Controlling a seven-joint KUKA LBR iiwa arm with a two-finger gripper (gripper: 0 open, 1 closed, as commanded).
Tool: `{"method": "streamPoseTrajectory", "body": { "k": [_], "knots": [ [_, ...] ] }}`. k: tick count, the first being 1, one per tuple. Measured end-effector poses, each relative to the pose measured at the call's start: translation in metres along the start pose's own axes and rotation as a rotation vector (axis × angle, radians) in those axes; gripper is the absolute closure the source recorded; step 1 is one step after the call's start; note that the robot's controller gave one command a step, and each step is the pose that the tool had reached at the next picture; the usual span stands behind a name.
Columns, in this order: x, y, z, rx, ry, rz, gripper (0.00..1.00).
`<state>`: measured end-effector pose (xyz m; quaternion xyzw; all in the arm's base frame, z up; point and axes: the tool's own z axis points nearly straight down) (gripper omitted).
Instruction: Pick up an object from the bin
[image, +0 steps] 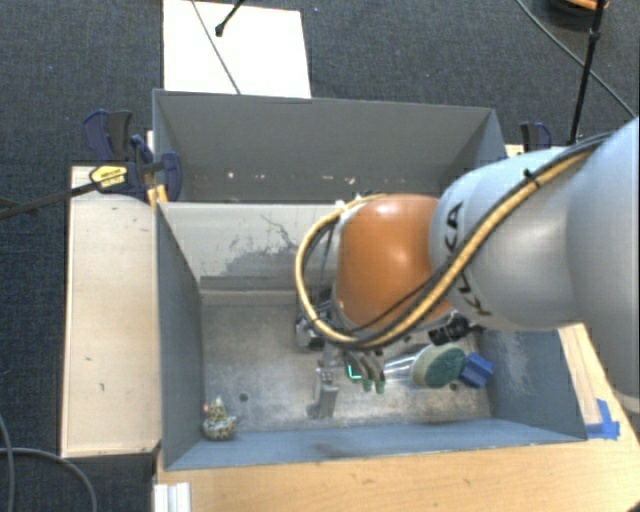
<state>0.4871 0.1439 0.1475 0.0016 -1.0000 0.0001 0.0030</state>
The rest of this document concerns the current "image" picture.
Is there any patterned toy duck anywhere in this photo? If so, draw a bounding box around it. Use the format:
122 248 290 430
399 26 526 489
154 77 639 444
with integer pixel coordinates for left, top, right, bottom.
201 395 239 442

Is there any clear plastic bottle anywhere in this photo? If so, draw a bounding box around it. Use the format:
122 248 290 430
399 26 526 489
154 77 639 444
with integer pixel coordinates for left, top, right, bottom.
381 351 422 384

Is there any blue block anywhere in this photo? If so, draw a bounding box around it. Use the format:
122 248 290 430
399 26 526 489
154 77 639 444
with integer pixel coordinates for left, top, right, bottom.
458 351 495 390

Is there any pale wood flat board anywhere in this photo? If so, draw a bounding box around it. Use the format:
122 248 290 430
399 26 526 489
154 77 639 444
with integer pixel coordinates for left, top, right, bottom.
59 165 164 459

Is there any grey metal bin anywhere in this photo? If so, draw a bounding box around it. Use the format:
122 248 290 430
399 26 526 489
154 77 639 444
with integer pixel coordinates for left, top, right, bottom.
151 88 589 472

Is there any black cylinder on white bracket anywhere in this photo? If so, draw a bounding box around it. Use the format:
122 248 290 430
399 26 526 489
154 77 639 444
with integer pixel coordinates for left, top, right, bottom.
427 313 483 347

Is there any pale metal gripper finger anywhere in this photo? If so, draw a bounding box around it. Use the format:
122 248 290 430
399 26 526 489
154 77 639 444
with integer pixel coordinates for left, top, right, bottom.
321 370 341 419
306 367 325 419

